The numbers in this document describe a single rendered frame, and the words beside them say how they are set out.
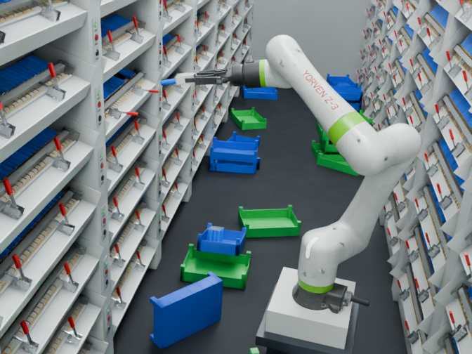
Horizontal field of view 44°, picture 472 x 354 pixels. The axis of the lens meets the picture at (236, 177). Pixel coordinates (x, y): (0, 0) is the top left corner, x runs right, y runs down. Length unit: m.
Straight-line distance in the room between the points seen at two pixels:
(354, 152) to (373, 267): 1.37
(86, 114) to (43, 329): 0.61
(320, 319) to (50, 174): 0.97
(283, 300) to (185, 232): 1.17
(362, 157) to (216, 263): 1.35
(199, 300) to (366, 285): 0.86
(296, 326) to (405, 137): 0.71
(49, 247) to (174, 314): 0.79
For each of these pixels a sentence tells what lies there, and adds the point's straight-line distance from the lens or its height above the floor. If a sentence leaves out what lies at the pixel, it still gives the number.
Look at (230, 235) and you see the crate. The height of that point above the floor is 0.03.
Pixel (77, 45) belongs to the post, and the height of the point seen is 1.20.
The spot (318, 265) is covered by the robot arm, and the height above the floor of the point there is 0.54.
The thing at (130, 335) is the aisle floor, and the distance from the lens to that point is 2.44.
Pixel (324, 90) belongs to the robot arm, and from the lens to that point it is 1.75.
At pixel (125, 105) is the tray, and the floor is 0.91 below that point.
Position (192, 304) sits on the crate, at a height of 0.15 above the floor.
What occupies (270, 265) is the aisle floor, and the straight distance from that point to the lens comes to 2.86.
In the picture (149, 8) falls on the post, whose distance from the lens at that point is 2.35.
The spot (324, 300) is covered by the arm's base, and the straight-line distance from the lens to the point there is 2.02.
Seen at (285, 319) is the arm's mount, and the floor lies 0.35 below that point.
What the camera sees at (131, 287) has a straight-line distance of 2.49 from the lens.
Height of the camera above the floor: 1.58
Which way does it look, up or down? 25 degrees down
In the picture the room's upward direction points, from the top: 4 degrees clockwise
